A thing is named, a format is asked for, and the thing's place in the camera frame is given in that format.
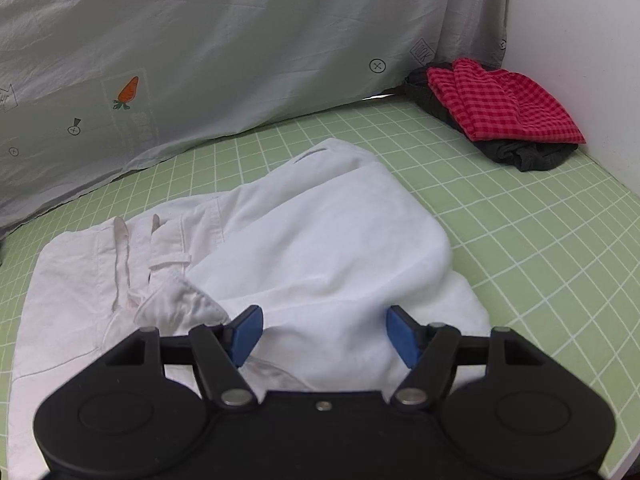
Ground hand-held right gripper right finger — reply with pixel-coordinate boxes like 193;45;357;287
385;304;544;412

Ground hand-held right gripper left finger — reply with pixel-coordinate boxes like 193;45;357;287
104;304;265;412

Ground white pants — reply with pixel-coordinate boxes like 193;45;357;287
7;137;494;477

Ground green grid mat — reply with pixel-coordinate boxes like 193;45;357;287
0;95;640;480

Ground black garment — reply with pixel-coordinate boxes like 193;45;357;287
403;62;582;174

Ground red checked garment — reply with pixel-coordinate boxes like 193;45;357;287
425;58;587;144

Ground carrot-printed grey sheet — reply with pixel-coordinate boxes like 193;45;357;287
0;0;512;242

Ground white panel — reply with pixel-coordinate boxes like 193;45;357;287
500;0;640;197

